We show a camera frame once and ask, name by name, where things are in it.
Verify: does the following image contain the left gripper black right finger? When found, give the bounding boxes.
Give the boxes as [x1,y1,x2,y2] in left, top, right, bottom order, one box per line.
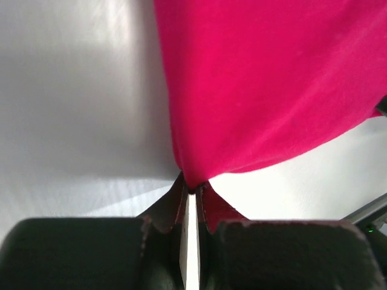
[195,183,386,289]

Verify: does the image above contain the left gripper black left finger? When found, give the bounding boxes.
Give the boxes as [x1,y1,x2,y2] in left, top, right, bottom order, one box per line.
[1,175,187,289]

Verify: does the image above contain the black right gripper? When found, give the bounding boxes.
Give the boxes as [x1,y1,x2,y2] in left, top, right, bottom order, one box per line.
[376,95,387,117]

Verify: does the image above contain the pink t shirt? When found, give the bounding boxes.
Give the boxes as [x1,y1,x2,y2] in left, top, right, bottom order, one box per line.
[154,1,386,188]

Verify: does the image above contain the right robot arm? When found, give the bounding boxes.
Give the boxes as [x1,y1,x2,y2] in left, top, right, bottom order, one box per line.
[344,193,386,236]

